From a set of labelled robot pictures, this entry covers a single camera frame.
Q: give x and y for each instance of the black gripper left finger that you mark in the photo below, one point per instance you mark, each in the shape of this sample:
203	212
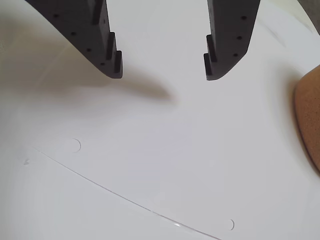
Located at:
82	27

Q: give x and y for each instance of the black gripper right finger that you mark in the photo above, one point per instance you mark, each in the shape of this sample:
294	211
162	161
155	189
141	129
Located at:
230	27

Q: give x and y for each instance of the brown cork pen holder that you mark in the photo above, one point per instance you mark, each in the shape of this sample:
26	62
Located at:
310	112

